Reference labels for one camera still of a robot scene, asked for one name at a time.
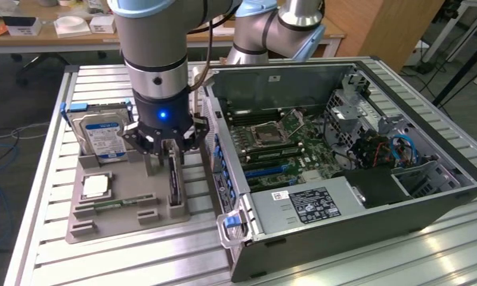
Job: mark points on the wooden cabinet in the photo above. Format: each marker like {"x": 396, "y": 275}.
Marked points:
{"x": 381, "y": 29}

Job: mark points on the blue case latch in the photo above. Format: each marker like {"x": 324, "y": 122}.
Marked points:
{"x": 231, "y": 222}

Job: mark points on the wooden desk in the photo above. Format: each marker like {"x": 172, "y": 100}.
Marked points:
{"x": 63, "y": 41}

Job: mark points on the green motherboard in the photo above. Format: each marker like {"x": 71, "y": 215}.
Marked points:
{"x": 301, "y": 155}

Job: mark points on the white box with label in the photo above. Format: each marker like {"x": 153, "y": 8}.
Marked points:
{"x": 103, "y": 24}

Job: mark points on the orange flat box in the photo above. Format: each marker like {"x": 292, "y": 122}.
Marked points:
{"x": 0, "y": 29}

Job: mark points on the CPU socket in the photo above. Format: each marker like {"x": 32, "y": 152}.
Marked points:
{"x": 267, "y": 133}

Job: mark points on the hard disk in blue caddy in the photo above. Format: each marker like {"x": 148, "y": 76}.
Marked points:
{"x": 99, "y": 140}

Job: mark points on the white box black top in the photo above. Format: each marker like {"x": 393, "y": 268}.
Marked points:
{"x": 23, "y": 26}

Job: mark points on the white paper stack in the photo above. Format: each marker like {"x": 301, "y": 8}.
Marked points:
{"x": 223, "y": 31}

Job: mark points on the blue expansion slot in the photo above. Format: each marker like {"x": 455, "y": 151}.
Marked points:
{"x": 263, "y": 172}

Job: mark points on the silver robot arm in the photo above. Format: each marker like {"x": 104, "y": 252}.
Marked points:
{"x": 155, "y": 38}

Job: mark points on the silver CPU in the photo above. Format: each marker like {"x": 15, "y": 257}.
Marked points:
{"x": 96, "y": 186}

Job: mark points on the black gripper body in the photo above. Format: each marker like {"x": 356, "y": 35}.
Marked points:
{"x": 163, "y": 119}

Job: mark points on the black office chair base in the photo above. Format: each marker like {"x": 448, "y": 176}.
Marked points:
{"x": 36, "y": 59}

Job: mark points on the white square round-hollow box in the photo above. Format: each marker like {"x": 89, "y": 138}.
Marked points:
{"x": 72, "y": 28}

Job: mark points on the grey parts rack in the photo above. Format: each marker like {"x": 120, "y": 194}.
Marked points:
{"x": 135, "y": 184}

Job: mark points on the open socket cover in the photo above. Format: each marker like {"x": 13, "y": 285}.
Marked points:
{"x": 293, "y": 123}

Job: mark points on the silver metal drive cage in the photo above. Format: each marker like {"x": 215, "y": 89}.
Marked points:
{"x": 344, "y": 119}

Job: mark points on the black open PC case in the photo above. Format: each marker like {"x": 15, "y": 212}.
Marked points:
{"x": 341, "y": 238}

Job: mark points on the black graphics card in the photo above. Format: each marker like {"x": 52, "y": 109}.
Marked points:
{"x": 173, "y": 178}

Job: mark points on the grey power supply unit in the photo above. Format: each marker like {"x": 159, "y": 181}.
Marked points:
{"x": 271, "y": 214}

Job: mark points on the black tripod stand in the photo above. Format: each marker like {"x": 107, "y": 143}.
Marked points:
{"x": 461, "y": 62}

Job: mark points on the green RAM stick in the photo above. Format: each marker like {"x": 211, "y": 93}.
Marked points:
{"x": 111, "y": 204}

